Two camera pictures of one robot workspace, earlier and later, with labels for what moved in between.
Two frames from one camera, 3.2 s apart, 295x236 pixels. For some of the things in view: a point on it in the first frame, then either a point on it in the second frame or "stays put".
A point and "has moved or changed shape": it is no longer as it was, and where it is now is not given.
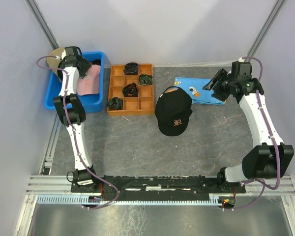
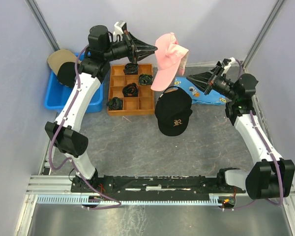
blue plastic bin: (91, 103) stays put
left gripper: (87, 65) → (143, 49)
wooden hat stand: (171, 90) stays put
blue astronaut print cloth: (194, 86) stays put
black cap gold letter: (172, 109) stays put
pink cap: (90, 84) has moved or changed shape
